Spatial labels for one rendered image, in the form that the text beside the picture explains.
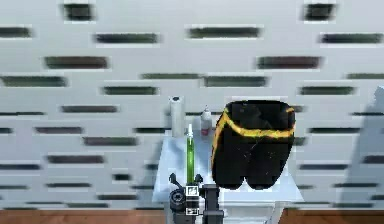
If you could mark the white table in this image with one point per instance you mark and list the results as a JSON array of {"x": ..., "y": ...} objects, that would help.
[{"x": 173, "y": 156}]

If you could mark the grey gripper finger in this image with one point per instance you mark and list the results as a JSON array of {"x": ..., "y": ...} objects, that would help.
[
  {"x": 173, "y": 180},
  {"x": 198, "y": 178}
]

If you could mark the black bag with yellow trim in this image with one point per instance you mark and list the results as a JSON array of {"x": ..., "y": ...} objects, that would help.
[{"x": 253, "y": 150}]

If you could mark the white bottle with red label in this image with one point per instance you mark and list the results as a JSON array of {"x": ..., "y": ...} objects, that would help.
[{"x": 206, "y": 121}]

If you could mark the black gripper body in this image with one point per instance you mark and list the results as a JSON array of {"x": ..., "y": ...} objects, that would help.
[{"x": 177, "y": 198}]

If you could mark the white paper towel roll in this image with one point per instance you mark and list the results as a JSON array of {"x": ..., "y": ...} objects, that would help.
[{"x": 177, "y": 116}]

